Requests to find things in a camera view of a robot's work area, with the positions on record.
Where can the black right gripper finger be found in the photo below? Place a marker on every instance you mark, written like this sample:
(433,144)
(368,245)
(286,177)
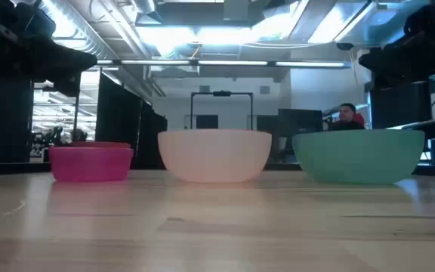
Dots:
(402,78)
(398,56)

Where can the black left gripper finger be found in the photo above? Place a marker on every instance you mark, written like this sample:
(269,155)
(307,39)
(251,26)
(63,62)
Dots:
(62,58)
(69,85)

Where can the red plastic bowl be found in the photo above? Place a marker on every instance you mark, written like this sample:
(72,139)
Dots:
(100,144)

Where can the magenta plastic bowl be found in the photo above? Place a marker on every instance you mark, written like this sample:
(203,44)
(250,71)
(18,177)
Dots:
(89,164)

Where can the green plastic bowl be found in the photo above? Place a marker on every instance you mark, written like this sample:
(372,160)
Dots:
(358,156)

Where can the pale pink plastic bowl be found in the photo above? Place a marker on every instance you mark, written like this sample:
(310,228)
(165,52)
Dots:
(214,156)

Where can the tall black partition panel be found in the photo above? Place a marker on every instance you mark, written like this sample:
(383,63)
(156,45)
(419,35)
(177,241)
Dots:
(117,121)

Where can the person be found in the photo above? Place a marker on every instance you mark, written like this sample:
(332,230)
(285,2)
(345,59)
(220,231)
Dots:
(347,119)

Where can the black curtain panel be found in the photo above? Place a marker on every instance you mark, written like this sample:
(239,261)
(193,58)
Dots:
(2,121)

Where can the low black partition panel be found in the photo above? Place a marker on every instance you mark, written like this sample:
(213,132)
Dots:
(154,140)

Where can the long ceiling light bar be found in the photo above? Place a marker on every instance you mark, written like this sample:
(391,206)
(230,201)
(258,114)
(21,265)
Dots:
(225,63)

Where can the silver ventilation duct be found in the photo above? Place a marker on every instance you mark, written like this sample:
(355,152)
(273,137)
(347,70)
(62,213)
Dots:
(78,26)

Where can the ceiling security camera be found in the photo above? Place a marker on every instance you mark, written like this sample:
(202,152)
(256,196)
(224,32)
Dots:
(344,46)

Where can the black metal frame stand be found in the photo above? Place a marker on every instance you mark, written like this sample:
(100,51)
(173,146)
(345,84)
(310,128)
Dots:
(221,93)

